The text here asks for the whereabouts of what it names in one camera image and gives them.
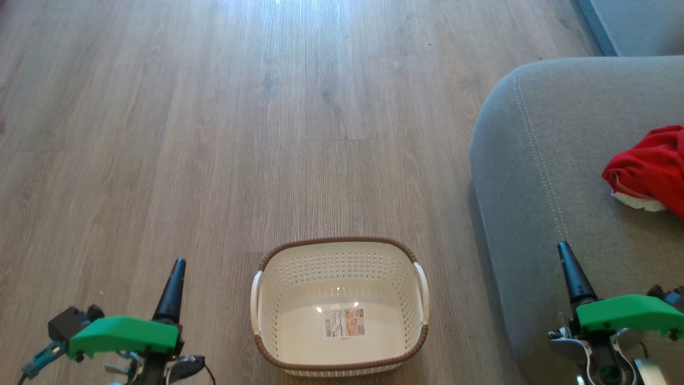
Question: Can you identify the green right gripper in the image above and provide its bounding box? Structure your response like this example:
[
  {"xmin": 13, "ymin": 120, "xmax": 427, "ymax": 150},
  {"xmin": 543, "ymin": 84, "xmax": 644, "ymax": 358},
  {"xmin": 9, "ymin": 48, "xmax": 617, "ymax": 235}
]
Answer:
[{"xmin": 557, "ymin": 242, "xmax": 684, "ymax": 335}]

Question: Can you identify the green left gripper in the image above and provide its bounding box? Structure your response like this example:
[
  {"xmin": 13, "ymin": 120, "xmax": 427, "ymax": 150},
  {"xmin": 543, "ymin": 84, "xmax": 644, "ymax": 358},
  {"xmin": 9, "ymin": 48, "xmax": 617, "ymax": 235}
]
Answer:
[{"xmin": 68, "ymin": 258, "xmax": 186, "ymax": 360}]

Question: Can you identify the red garment with white bow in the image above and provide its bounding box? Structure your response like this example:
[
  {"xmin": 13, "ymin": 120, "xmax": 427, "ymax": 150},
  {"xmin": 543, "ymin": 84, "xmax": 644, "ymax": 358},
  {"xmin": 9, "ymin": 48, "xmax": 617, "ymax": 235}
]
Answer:
[{"xmin": 611, "ymin": 190, "xmax": 667, "ymax": 213}]

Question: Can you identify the red basketball jersey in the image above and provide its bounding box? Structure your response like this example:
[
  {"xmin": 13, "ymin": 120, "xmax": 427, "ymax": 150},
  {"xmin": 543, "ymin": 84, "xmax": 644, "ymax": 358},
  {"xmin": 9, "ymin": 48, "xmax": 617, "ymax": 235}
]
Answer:
[{"xmin": 602, "ymin": 126, "xmax": 684, "ymax": 221}]

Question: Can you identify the grey fabric sofa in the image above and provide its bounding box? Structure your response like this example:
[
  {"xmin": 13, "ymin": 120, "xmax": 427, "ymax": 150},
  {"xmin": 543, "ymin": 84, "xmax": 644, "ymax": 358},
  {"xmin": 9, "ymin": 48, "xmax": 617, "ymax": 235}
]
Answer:
[{"xmin": 469, "ymin": 56, "xmax": 684, "ymax": 385}]

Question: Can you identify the paper label sticker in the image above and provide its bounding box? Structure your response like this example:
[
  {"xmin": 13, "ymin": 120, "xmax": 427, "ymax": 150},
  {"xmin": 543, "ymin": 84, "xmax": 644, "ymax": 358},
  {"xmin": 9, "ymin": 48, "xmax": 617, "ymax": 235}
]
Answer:
[{"xmin": 323, "ymin": 307, "xmax": 367, "ymax": 339}]

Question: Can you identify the white plastic laundry basket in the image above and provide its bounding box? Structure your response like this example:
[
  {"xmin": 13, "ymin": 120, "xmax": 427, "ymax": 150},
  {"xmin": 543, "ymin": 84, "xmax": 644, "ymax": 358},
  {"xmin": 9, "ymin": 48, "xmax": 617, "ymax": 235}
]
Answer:
[{"xmin": 250, "ymin": 237, "xmax": 430, "ymax": 378}]

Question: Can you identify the grey-blue wall baseboard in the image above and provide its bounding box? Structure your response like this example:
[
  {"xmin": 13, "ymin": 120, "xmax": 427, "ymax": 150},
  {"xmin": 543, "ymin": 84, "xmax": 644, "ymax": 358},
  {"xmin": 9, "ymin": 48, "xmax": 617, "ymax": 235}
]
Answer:
[{"xmin": 574, "ymin": 0, "xmax": 619, "ymax": 57}]

